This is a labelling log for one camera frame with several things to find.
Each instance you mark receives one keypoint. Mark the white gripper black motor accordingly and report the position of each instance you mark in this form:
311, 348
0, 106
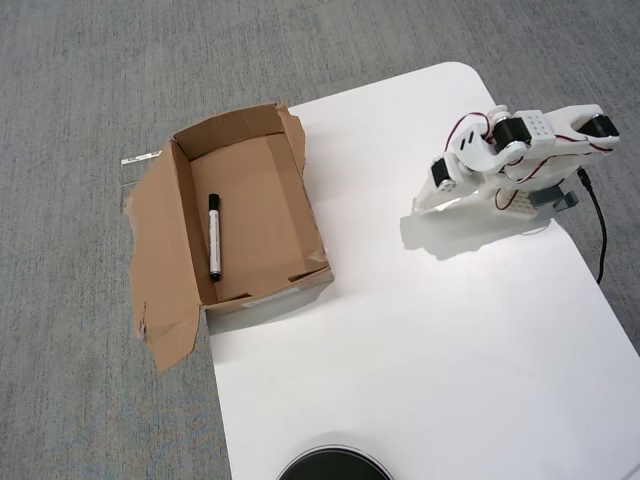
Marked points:
442, 185

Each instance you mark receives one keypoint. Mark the white marker pen black cap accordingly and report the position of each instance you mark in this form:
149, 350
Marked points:
215, 240

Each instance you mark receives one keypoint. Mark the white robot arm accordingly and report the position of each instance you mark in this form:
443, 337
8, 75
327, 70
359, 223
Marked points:
537, 131

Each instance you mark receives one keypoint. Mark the open brown cardboard box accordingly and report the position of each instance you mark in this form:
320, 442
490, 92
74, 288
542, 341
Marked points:
260, 215

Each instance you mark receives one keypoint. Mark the grey table clamp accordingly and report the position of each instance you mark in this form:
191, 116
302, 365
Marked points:
547, 196

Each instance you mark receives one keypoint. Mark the black round disc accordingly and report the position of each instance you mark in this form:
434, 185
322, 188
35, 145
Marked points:
332, 465

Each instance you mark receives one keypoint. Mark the clear tape strip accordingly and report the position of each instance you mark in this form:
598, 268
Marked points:
140, 158

